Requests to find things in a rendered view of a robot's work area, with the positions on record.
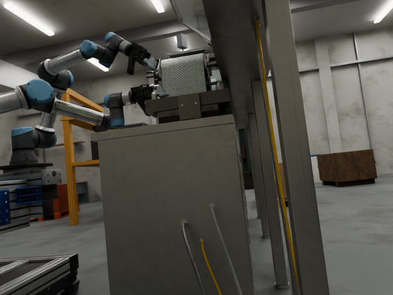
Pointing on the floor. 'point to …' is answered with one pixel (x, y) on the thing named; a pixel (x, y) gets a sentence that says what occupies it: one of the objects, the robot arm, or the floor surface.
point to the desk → (82, 188)
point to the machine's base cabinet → (175, 212)
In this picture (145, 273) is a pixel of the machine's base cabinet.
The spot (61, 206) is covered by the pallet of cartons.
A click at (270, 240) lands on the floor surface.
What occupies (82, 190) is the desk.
